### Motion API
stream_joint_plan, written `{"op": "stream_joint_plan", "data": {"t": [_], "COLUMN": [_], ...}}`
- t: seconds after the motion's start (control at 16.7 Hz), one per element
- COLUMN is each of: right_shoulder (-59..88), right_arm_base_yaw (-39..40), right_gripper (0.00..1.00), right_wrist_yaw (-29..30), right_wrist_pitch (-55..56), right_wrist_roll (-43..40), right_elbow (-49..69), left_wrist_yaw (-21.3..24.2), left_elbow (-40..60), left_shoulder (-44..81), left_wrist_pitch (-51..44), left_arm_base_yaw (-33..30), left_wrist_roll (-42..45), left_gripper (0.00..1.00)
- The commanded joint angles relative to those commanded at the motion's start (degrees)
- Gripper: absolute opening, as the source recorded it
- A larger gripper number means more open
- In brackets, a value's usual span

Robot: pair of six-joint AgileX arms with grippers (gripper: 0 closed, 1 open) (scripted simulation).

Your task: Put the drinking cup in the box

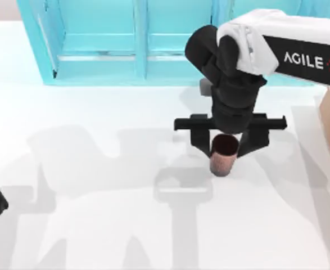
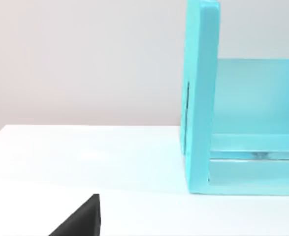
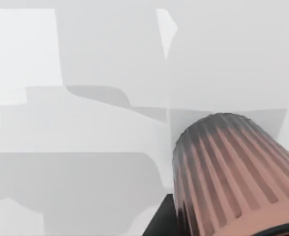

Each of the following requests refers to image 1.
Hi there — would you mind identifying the light blue rack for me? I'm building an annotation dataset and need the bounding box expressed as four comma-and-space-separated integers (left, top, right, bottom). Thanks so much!
15, 0, 252, 87

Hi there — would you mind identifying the pale grey rounded box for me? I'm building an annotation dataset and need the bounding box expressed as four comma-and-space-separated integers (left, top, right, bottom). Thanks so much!
199, 78, 212, 97

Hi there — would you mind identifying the dark pink cup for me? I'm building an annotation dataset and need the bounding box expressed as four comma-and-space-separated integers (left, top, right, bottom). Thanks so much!
209, 134, 240, 178

